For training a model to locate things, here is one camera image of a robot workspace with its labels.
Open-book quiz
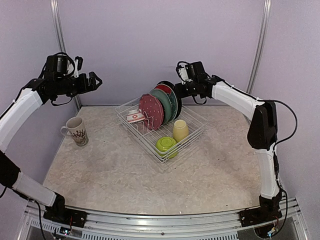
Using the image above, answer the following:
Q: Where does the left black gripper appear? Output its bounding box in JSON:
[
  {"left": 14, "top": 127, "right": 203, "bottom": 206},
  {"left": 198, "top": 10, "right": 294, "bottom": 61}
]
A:
[{"left": 55, "top": 71, "right": 102, "bottom": 97}]

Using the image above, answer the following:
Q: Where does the black striped rim plate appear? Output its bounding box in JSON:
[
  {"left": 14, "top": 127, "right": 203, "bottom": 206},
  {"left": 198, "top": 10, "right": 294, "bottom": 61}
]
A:
[{"left": 156, "top": 80, "right": 182, "bottom": 121}]

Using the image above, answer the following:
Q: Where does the white floral mug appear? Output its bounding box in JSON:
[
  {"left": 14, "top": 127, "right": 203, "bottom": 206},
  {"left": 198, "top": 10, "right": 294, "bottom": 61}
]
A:
[{"left": 60, "top": 117, "right": 89, "bottom": 147}]

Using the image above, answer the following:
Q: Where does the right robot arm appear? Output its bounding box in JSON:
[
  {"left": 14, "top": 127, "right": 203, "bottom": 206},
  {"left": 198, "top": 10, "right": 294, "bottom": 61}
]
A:
[{"left": 175, "top": 75, "right": 283, "bottom": 222}]

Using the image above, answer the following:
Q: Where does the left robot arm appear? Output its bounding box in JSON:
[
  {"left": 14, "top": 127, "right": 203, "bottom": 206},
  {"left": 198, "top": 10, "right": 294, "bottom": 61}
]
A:
[{"left": 0, "top": 71, "right": 103, "bottom": 223}]

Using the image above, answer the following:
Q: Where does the red plate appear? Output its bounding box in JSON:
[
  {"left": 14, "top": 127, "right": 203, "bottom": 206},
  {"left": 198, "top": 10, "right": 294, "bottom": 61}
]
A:
[{"left": 155, "top": 84, "right": 173, "bottom": 94}]

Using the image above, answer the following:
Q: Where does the teal green plate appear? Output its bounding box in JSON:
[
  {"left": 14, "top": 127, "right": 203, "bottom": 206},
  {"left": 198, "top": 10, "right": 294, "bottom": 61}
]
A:
[{"left": 149, "top": 88, "right": 172, "bottom": 124}]

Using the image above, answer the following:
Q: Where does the pink polka dot plate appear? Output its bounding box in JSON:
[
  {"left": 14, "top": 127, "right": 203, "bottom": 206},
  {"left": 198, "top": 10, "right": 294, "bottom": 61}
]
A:
[{"left": 138, "top": 93, "right": 165, "bottom": 130}]

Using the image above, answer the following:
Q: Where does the yellow mug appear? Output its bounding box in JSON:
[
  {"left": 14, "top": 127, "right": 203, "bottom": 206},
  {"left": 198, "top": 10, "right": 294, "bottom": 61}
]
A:
[{"left": 173, "top": 119, "right": 189, "bottom": 143}]

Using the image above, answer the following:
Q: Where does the white bowl red pattern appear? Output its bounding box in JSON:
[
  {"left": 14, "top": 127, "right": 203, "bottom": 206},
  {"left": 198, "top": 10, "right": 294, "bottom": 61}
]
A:
[{"left": 126, "top": 109, "right": 146, "bottom": 123}]

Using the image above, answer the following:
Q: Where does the lime green bowl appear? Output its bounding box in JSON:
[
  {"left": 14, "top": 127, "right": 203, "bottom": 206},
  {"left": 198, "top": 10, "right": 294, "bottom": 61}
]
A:
[{"left": 155, "top": 136, "right": 178, "bottom": 159}]

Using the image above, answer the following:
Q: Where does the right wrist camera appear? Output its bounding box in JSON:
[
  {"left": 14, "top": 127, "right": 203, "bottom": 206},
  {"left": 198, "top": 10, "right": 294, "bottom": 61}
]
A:
[{"left": 175, "top": 61, "right": 206, "bottom": 84}]

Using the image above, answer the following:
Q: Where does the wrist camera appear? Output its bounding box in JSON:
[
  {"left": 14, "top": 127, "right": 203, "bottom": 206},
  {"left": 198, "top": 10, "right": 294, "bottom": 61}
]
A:
[
  {"left": 67, "top": 56, "right": 83, "bottom": 78},
  {"left": 175, "top": 61, "right": 206, "bottom": 84}
]

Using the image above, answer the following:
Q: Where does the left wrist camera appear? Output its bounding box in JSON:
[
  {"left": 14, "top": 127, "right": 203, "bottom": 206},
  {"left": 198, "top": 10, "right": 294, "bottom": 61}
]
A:
[{"left": 67, "top": 56, "right": 83, "bottom": 78}]

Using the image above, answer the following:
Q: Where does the white wire dish rack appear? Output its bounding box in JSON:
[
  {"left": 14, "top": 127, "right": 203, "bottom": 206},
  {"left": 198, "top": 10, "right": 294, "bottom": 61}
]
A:
[{"left": 115, "top": 98, "right": 208, "bottom": 164}]

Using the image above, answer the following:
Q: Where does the right aluminium frame post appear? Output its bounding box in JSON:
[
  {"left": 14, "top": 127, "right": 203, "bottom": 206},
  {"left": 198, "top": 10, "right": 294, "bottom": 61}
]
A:
[{"left": 246, "top": 0, "right": 272, "bottom": 95}]

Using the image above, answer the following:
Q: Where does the aluminium frame post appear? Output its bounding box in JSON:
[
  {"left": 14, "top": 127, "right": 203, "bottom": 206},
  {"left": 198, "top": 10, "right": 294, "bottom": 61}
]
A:
[
  {"left": 49, "top": 0, "right": 82, "bottom": 111},
  {"left": 246, "top": 0, "right": 272, "bottom": 95}
]

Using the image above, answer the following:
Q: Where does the left aluminium frame post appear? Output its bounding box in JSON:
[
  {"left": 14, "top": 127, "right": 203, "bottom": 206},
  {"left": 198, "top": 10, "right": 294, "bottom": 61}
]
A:
[{"left": 49, "top": 0, "right": 82, "bottom": 111}]

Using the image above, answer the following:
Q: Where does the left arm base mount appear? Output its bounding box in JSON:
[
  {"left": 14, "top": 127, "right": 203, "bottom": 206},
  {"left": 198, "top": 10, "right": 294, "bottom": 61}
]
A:
[{"left": 43, "top": 207, "right": 88, "bottom": 228}]

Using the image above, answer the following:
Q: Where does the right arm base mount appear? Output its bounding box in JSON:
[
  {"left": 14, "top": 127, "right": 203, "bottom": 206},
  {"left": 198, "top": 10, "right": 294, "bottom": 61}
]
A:
[{"left": 239, "top": 207, "right": 283, "bottom": 227}]

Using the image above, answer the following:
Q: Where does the front aluminium rail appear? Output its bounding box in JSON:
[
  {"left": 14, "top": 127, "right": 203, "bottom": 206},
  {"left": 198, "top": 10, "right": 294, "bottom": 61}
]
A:
[{"left": 16, "top": 197, "right": 308, "bottom": 240}]

